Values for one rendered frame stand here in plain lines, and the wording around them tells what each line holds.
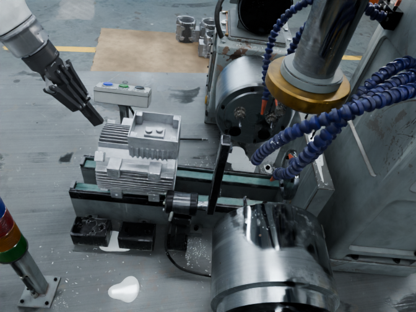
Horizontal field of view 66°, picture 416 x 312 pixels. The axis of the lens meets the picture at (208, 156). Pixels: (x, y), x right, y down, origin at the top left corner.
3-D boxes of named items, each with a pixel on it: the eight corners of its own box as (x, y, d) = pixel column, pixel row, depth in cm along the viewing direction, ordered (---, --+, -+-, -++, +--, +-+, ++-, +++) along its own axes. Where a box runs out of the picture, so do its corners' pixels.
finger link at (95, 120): (87, 102, 83) (86, 104, 82) (103, 121, 87) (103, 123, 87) (78, 106, 83) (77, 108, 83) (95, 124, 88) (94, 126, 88)
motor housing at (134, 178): (178, 160, 103) (182, 114, 89) (171, 210, 90) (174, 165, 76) (115, 153, 101) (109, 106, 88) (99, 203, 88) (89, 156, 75)
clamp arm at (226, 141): (216, 206, 83) (233, 135, 65) (216, 215, 81) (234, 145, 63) (202, 205, 83) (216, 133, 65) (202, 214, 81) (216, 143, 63)
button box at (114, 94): (151, 102, 108) (151, 86, 106) (148, 108, 101) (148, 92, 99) (99, 96, 107) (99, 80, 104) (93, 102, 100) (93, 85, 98)
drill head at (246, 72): (270, 94, 136) (288, 38, 118) (281, 156, 111) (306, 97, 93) (212, 86, 134) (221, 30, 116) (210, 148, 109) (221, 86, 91)
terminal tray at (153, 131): (179, 134, 89) (181, 114, 84) (176, 163, 81) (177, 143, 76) (136, 129, 88) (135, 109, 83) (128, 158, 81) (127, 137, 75)
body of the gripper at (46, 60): (39, 51, 68) (69, 86, 74) (54, 33, 74) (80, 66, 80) (13, 63, 70) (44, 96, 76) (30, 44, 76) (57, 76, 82)
